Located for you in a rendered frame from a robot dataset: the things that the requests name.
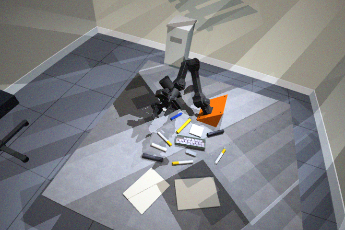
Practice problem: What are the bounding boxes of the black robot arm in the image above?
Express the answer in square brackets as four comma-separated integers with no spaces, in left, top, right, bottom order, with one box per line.
[155,58,214,115]

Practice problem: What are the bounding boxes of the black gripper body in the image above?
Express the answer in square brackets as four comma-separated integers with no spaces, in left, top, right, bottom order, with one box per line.
[151,93,182,112]

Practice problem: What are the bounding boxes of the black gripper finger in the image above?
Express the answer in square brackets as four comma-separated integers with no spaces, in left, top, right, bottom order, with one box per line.
[164,101,178,116]
[152,105,161,118]

